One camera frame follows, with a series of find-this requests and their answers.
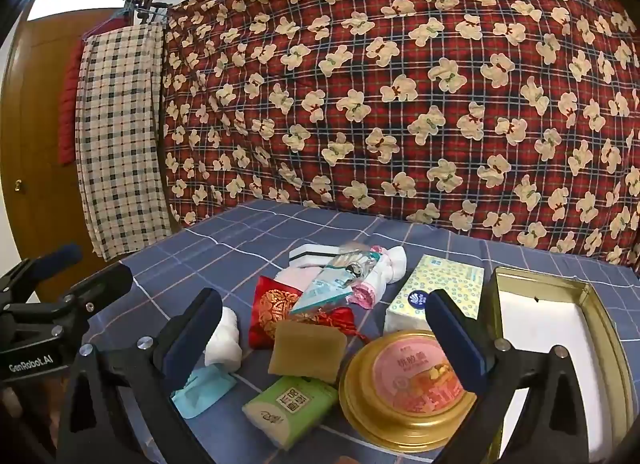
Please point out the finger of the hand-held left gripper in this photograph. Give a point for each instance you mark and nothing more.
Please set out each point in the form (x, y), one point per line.
(57, 255)
(107, 280)

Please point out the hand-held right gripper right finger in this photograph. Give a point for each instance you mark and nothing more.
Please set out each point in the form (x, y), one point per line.
(457, 344)

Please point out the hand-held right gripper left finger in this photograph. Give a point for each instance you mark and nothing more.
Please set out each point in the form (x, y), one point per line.
(192, 341)

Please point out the light blue wipe packet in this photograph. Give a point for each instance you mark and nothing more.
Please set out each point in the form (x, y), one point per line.
(202, 394)

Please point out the rectangular gold tin box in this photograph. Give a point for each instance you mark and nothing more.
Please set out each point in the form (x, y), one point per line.
(540, 309)

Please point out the green soap packet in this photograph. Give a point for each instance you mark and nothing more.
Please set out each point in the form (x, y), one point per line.
(290, 409)

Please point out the cotton swab bag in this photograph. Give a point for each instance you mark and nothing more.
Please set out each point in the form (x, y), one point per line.
(330, 284)

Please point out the white rolled cloth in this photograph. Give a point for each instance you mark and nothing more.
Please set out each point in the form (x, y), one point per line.
(225, 339)

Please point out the yellow dotted tissue pack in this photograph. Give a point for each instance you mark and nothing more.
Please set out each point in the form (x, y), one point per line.
(440, 284)

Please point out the brass door knob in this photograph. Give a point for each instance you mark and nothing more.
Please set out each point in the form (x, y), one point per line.
(19, 185)

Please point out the blue plaid bed sheet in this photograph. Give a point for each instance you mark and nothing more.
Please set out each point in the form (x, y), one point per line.
(225, 244)

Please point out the white pink-trim socks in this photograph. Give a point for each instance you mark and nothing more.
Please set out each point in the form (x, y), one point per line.
(390, 264)

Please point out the cream checked hanging cloth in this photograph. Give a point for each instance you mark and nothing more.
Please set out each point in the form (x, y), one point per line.
(120, 144)

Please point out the red quilted hanging cloth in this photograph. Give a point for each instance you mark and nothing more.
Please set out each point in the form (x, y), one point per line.
(70, 109)

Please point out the brown wooden door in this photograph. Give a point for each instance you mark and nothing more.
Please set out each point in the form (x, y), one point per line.
(40, 94)

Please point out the red plaid bear-print quilt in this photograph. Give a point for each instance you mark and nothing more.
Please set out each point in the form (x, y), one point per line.
(400, 119)

